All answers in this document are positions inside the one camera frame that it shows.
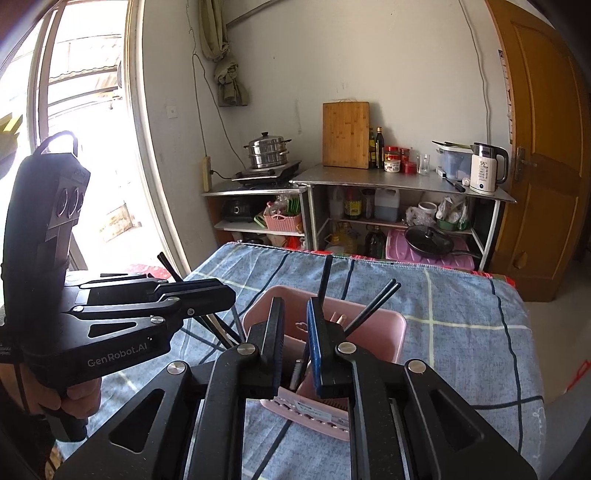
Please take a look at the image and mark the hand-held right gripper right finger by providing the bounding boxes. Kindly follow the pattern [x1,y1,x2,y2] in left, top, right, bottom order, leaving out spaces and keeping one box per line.
[307,298,539,480]

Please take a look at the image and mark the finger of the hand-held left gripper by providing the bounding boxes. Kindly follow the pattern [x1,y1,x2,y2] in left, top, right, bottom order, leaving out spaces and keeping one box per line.
[61,288,238,322]
[78,274,230,304]

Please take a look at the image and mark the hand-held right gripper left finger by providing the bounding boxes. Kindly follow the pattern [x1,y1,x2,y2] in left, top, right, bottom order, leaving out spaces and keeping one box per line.
[53,298,285,480]

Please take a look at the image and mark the pink utensil basket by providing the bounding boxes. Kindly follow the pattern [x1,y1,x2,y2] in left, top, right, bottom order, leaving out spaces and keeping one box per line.
[242,285,408,442]

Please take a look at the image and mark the person's left hand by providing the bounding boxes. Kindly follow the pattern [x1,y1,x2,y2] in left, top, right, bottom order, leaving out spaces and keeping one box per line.
[0,362,101,419]

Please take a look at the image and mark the wooden crate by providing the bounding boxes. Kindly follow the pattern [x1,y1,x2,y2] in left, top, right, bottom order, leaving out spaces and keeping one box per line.
[99,200,144,243]

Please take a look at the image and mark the black kitchen appliance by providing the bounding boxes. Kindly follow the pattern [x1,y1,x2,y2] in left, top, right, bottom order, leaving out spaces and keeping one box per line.
[223,198,257,223]

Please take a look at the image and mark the pink woven basket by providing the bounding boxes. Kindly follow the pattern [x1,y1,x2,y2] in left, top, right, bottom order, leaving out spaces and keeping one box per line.
[263,203,304,233]

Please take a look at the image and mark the yellow cooking oil jug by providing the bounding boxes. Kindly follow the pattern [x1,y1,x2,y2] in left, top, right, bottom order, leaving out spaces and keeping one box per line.
[325,222,361,255]

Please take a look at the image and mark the steel stove stand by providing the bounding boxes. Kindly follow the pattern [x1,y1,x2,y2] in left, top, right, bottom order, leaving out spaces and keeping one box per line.
[201,178,309,250]

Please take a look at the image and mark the dark glass bottle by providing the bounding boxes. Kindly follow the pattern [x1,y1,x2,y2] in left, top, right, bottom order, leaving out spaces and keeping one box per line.
[365,226,388,260]

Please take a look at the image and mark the pink plastic tray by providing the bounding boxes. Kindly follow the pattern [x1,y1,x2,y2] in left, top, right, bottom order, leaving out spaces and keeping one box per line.
[385,228,476,272]

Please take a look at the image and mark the black induction cooker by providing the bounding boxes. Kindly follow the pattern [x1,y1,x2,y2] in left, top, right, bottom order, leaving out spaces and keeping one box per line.
[231,160,303,186]

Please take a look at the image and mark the soy sauce bottle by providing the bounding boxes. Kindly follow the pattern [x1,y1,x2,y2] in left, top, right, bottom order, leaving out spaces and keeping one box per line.
[344,187,363,220]

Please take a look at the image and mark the steel steamer pot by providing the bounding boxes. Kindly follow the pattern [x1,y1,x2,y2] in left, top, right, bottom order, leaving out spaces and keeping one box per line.
[243,131,293,170]

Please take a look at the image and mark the black pan with lid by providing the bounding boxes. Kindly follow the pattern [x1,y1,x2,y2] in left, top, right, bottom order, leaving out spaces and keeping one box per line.
[405,225,481,260]

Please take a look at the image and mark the white plastic jug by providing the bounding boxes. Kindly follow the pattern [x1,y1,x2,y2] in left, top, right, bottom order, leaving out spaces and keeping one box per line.
[374,188,401,222]

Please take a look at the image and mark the metal kitchen shelf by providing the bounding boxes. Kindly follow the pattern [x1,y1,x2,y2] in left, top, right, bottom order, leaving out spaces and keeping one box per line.
[290,164,517,273]

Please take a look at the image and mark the crumpled plastic bag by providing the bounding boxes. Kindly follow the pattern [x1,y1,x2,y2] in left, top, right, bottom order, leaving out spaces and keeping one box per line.
[436,196,472,227]

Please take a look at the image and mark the hanging grey cloth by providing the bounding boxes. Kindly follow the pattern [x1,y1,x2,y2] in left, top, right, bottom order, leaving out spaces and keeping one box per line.
[199,0,251,108]

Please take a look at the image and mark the bamboo cutting board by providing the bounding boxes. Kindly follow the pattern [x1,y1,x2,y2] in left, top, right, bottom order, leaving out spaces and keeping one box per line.
[322,100,371,169]

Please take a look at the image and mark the translucent plastic container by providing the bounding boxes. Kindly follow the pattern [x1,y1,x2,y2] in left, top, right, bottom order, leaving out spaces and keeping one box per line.
[433,141,474,180]

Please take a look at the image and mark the white electric kettle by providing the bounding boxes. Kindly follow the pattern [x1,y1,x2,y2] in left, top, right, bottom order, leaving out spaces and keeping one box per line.
[469,142,510,195]

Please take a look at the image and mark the wooden door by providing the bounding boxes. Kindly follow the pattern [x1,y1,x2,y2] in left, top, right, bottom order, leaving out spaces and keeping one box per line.
[485,0,585,304]

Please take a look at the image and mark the white window frame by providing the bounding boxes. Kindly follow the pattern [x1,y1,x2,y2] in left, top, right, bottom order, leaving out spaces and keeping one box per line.
[28,0,195,278]

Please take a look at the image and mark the black wall cable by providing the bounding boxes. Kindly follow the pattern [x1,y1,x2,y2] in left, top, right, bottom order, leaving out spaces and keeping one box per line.
[189,25,234,182]

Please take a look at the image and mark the metal door handle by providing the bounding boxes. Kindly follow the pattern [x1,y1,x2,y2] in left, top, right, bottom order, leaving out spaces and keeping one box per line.
[515,147,539,182]

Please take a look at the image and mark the white wall cable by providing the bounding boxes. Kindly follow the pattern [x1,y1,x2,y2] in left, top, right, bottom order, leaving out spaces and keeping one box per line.
[458,0,490,145]

